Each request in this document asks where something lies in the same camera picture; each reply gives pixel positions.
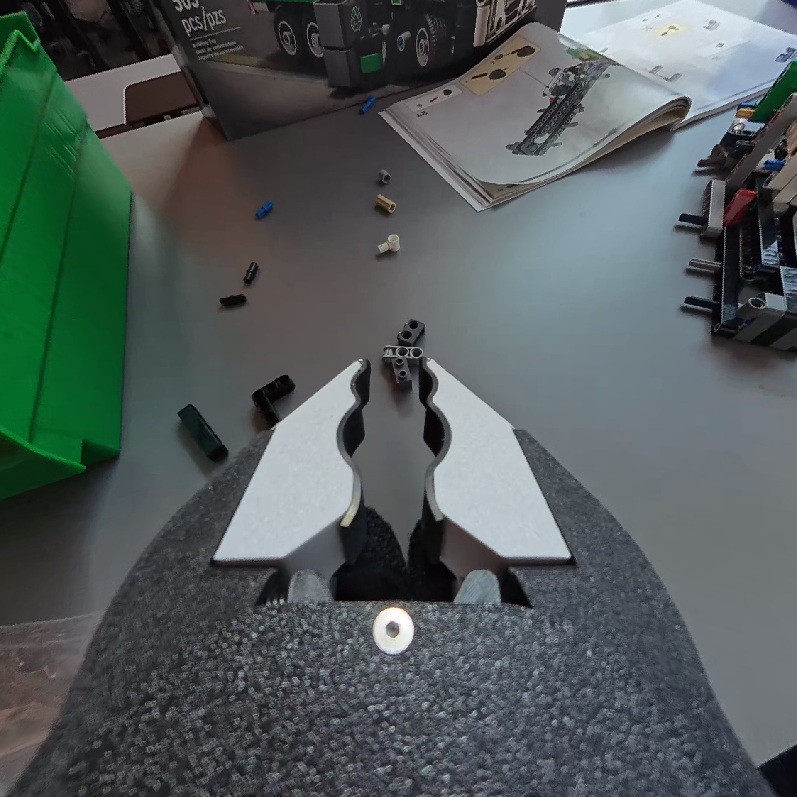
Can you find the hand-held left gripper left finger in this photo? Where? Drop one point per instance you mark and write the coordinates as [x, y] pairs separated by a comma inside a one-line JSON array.
[[289, 479]]

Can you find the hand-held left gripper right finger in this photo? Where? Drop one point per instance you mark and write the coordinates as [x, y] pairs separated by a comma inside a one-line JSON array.
[[492, 482]]

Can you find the grey lego cross connector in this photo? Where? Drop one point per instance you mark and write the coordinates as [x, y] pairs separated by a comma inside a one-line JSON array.
[[401, 364]]

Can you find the lego truck chassis model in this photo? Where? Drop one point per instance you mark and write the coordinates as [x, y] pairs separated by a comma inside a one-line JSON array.
[[759, 249]]

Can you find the black angled lego beam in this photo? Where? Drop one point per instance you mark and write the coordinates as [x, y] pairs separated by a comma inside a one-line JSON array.
[[271, 397]]

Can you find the dark green lego beam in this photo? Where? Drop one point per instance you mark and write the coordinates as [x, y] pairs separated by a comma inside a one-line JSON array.
[[202, 433]]

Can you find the black lego brick with holes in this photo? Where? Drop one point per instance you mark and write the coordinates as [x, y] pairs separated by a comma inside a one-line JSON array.
[[411, 332]]

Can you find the black lego pin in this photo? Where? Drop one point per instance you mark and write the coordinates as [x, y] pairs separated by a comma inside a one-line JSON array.
[[233, 300], [251, 273]]

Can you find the white lego connector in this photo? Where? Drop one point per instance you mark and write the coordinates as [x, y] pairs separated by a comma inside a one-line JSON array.
[[389, 244]]

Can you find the blue lego pin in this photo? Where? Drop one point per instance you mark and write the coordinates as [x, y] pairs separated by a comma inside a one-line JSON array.
[[264, 210], [368, 104]]

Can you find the tan lego connector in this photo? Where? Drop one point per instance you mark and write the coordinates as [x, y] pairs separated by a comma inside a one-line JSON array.
[[386, 203]]

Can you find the lego instruction booklet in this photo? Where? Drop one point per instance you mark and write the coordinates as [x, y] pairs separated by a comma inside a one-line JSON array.
[[560, 124]]

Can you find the lego set cardboard box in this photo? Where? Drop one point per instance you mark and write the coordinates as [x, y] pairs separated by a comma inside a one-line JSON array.
[[261, 81]]

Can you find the clear plastic bag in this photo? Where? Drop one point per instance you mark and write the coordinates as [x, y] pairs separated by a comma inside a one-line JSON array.
[[31, 685]]

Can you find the green plastic bin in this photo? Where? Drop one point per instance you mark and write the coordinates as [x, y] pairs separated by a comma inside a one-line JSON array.
[[50, 249]]

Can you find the person's dark clothing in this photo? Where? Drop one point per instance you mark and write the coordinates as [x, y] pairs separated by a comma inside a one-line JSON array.
[[781, 775]]

